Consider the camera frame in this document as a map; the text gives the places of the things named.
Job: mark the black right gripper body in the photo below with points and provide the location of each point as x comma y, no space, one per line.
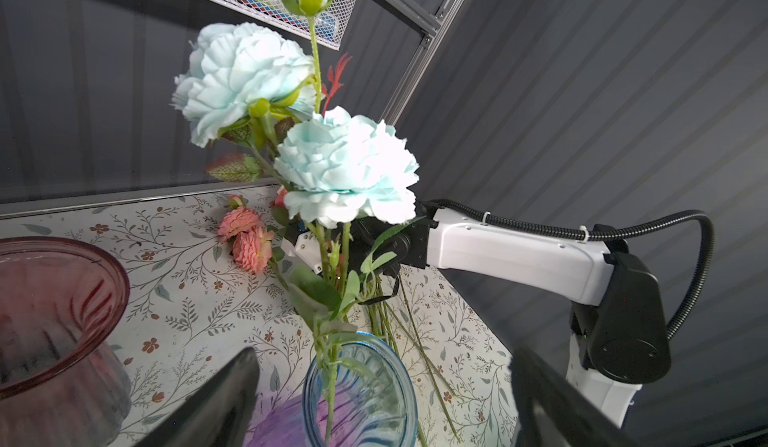
409,244

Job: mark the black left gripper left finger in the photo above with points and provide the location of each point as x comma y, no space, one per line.
218,414

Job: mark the light blue peony flower stem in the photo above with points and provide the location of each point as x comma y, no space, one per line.
248,85

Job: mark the purple blue glass vase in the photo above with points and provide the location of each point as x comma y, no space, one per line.
375,403

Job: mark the floral table mat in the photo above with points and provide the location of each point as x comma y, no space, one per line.
191,310

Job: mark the pink coral rose stem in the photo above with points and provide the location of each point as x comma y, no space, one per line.
390,314

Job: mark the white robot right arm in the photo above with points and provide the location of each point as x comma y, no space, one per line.
618,336

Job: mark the pink grey glass vase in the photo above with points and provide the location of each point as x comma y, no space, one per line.
61,382

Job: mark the pink peony flower stem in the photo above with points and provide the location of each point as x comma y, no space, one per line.
251,239

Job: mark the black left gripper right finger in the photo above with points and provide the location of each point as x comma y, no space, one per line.
551,412

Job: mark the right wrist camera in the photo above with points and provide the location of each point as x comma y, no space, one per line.
304,247

